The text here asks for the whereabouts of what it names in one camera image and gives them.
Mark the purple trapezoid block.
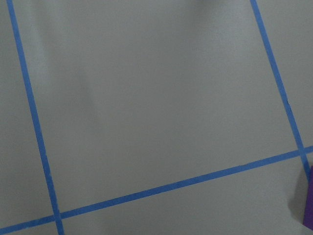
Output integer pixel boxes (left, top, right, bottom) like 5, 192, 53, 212
303, 167, 313, 230

